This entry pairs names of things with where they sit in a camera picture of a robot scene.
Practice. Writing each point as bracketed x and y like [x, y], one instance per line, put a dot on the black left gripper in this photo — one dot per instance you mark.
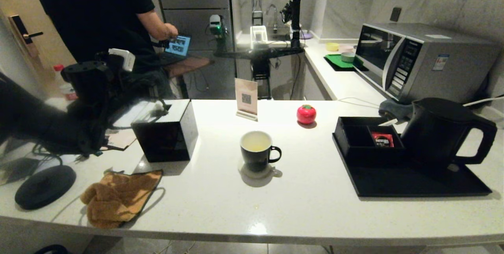
[124, 84]

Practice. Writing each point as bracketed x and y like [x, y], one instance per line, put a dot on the clear plastic wrapper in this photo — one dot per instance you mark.
[160, 106]

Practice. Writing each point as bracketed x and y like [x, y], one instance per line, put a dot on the black electric kettle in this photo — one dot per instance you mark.
[433, 136]

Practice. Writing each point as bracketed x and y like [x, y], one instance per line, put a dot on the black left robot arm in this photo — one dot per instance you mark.
[39, 124]

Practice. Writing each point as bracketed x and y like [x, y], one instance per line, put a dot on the black tissue box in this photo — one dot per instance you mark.
[165, 139]

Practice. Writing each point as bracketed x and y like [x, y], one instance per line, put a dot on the laptop computer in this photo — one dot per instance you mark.
[179, 45]

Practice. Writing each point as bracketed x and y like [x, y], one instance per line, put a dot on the red-capped water bottle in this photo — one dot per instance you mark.
[67, 90]

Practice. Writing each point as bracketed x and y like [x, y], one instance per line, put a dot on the QR code sign stand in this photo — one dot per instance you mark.
[246, 96]

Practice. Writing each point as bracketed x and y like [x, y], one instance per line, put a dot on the person in black shirt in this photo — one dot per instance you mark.
[94, 13]

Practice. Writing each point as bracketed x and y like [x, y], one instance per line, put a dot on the orange towel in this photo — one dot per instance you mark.
[118, 199]

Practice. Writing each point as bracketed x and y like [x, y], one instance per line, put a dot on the black rig stand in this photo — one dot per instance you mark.
[260, 53]

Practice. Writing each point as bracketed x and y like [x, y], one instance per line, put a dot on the white round coaster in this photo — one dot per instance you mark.
[246, 173]

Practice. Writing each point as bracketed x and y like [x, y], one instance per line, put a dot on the black mug white inside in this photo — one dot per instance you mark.
[256, 161]

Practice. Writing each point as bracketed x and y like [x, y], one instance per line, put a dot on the white rig box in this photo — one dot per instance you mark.
[259, 36]

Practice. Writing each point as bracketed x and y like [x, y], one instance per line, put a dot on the black round kettle base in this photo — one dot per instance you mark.
[45, 187]

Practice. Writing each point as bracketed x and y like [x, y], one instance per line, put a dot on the chrome faucet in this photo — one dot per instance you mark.
[268, 10]

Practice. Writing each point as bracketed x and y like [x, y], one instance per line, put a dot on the red tomato-shaped timer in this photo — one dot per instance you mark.
[306, 114]

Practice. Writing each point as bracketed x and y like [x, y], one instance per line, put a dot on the white base cabinet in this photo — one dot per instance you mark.
[319, 80]

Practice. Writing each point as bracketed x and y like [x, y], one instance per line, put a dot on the black rounded floor object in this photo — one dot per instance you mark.
[51, 250]

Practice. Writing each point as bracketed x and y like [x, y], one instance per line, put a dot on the green tray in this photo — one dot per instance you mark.
[334, 62]

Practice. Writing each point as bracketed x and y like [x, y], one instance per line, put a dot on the yellow bowl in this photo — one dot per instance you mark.
[332, 46]

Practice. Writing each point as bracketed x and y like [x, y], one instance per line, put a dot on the grey-green bowl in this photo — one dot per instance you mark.
[348, 57]

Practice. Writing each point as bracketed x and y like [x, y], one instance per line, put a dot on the pink bowl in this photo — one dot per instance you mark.
[346, 48]

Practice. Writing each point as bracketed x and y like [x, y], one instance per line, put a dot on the black compartment box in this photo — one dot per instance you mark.
[366, 154]

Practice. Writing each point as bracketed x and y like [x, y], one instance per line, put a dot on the red Nescafe coffee sachet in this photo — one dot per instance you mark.
[382, 139]

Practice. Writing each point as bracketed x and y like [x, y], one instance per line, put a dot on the white paper stick packet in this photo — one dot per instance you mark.
[388, 122]

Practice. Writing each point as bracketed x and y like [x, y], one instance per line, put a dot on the dark grey cloth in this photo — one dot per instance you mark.
[393, 109]

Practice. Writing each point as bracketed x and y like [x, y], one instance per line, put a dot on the black serving tray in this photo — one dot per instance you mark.
[393, 183]

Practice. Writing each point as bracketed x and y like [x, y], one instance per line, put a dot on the silver microwave oven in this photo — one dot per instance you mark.
[445, 65]

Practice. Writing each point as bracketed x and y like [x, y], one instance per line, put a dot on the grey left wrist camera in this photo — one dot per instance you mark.
[123, 59]

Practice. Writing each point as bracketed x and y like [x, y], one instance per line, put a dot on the grey upright rig post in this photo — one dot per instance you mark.
[256, 6]

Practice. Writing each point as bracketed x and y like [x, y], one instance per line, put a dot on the dark wall socket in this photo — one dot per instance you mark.
[395, 14]

